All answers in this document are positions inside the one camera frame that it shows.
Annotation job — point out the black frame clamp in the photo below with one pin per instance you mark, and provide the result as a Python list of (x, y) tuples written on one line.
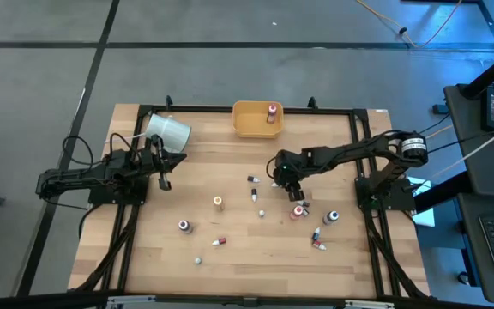
[(312, 103), (169, 102)]

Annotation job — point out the large pink food coloring bottle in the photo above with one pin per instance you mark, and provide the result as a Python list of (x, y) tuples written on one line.
[(272, 115)]

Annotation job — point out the large purple food coloring bottle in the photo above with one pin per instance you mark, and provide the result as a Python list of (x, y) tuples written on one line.
[(184, 225)]

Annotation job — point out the large red-orange food coloring bottle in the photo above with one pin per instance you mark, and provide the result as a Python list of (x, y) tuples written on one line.
[(297, 211)]

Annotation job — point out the small blue food coloring bottle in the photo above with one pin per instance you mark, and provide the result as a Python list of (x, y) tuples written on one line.
[(316, 235)]

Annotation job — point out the small white ball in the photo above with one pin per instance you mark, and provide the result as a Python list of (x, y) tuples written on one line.
[(198, 260)]

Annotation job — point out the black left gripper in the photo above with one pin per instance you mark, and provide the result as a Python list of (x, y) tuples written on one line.
[(152, 161)]

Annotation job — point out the black stand beam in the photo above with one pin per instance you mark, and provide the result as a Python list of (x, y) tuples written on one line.
[(491, 75)]

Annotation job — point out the small red food coloring bottle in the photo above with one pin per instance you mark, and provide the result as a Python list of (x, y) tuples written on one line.
[(317, 245)]

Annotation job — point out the small dark food coloring bottle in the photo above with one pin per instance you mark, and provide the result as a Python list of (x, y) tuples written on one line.
[(305, 212), (303, 204), (252, 178), (254, 195), (275, 185)]

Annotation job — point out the small pink food coloring bottle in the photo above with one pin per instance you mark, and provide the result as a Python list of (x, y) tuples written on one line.
[(220, 241)]

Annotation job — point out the black desk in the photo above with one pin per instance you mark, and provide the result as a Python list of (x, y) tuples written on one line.
[(470, 257), (487, 165)]

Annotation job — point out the large yellow food coloring bottle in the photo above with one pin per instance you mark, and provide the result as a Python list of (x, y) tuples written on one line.
[(218, 201)]

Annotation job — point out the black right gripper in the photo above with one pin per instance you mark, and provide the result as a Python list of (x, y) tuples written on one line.
[(290, 167)]

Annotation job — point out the black crossbar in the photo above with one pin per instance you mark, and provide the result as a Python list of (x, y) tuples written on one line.
[(37, 302)]

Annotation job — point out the yellow plastic bin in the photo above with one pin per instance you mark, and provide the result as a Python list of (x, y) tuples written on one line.
[(251, 123)]

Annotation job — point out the large blue food coloring bottle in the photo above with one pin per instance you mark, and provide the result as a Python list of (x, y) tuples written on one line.
[(332, 216)]

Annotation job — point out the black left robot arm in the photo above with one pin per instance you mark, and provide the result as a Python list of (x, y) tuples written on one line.
[(75, 177)]

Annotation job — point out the black aluminium table frame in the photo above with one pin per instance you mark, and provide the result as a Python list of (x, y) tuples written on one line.
[(204, 108)]

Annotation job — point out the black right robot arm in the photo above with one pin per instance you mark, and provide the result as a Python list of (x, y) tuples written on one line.
[(350, 152)]

